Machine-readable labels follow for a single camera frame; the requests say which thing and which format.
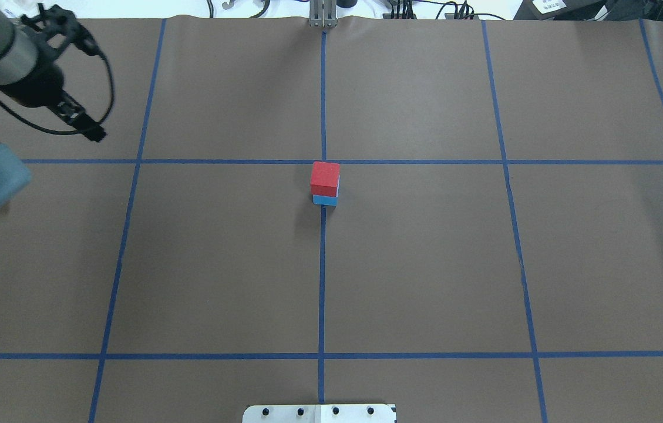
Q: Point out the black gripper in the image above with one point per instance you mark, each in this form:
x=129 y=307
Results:
x=37 y=84

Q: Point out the red foam block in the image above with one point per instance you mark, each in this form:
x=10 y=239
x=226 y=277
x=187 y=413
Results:
x=325 y=178

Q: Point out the blue foam block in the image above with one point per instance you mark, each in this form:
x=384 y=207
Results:
x=325 y=200

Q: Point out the brown paper table cover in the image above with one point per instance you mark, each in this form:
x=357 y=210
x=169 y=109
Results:
x=496 y=253

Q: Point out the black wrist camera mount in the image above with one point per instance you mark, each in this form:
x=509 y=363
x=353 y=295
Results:
x=54 y=29

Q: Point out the aluminium frame post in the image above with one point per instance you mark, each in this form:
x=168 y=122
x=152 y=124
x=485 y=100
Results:
x=322 y=14

